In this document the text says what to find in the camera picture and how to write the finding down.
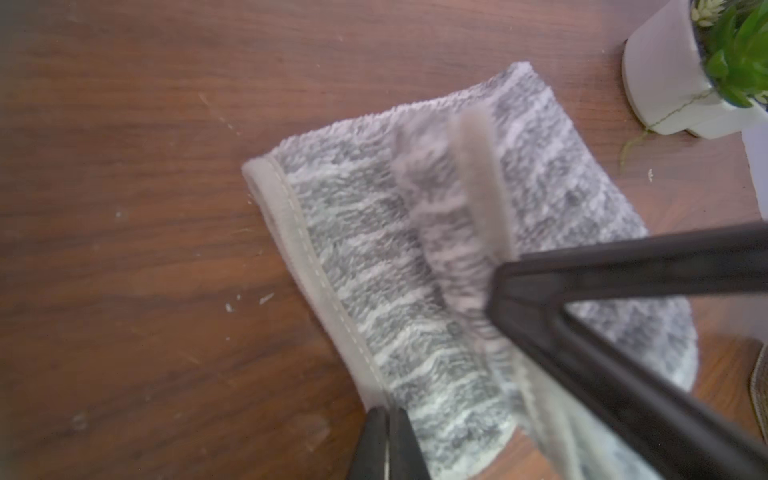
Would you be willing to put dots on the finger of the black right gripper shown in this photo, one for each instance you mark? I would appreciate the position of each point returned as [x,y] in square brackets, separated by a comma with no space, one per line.
[676,434]

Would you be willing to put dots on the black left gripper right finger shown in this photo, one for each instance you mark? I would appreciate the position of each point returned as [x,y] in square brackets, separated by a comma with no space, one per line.
[406,460]

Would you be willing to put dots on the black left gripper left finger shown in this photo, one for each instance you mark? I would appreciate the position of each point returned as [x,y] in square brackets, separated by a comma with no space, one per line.
[370,458]

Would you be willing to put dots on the grey striped square dishcloth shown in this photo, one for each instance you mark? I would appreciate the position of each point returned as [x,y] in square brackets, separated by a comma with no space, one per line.
[392,224]

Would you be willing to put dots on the green leafy plant wooden pot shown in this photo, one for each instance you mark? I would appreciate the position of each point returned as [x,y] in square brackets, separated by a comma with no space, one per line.
[758,390]

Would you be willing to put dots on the succulents in white pot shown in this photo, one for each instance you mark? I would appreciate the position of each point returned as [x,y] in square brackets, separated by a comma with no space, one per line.
[699,67]

